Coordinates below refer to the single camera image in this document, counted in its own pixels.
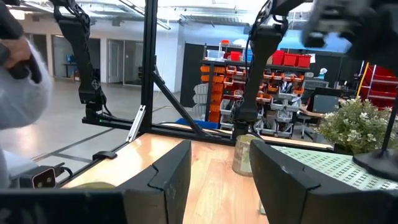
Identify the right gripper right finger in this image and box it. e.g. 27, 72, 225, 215
249, 139, 398, 224

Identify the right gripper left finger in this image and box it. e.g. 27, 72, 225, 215
0, 139, 192, 224

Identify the black candle stick holder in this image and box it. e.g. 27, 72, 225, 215
352, 99, 398, 182

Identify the person's forearm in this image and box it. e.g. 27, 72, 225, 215
0, 40, 53, 131

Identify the mint green perforated shelf riser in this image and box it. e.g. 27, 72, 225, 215
257, 145, 398, 215

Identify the red metal cart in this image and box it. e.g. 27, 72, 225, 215
357, 63, 398, 110

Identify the yellow pole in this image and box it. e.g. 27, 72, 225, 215
356, 61, 371, 98

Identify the blue flat bin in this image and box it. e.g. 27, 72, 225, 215
175, 118, 220, 130

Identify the black table edge clip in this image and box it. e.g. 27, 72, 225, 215
92, 151, 118, 161

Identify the grey office chair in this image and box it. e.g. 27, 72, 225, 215
297, 87, 343, 140

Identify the small potted green plant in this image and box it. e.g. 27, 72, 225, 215
315, 96, 398, 156

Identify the storage rack with orange bins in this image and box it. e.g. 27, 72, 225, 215
198, 58, 312, 139

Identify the black partition panel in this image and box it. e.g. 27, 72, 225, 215
180, 42, 208, 108

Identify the clear plastic container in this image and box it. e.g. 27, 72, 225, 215
206, 49, 225, 62

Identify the person's hand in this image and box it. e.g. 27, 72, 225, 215
0, 35, 32, 70

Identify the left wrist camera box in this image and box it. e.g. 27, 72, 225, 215
303, 0, 354, 48

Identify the silver metal bracket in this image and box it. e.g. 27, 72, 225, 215
126, 105, 146, 143

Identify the black aluminium table frame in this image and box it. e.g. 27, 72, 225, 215
57, 0, 335, 187

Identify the table level depth camera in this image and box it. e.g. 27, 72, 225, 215
18, 166, 58, 189

